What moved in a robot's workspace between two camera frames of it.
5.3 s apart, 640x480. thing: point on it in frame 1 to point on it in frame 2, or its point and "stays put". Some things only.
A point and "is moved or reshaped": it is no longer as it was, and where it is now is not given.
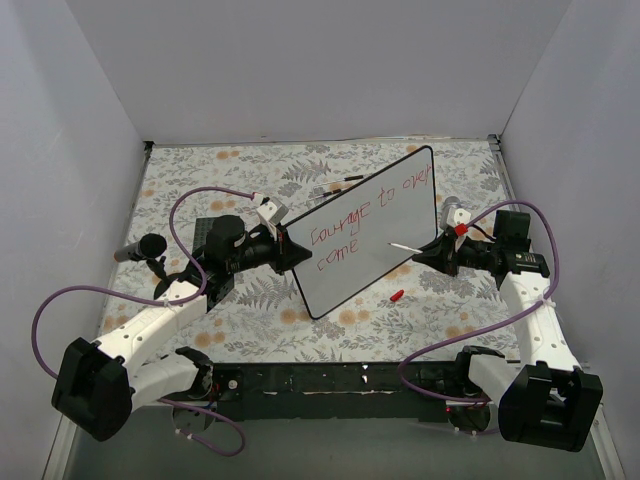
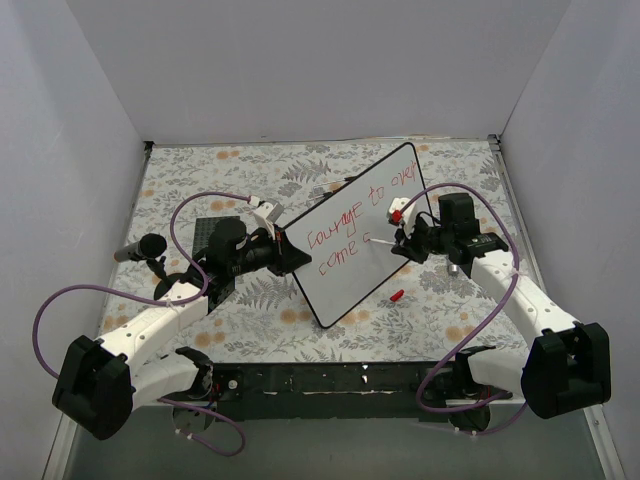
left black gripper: x=280 y=248 stays put
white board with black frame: x=365 y=233 is moved or reshaped
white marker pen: x=406 y=248 is moved or reshaped
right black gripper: x=451 y=252 to x=417 y=242
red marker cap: x=397 y=295 stays put
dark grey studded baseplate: x=201 y=230 stays put
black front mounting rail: x=333 y=392 stays put
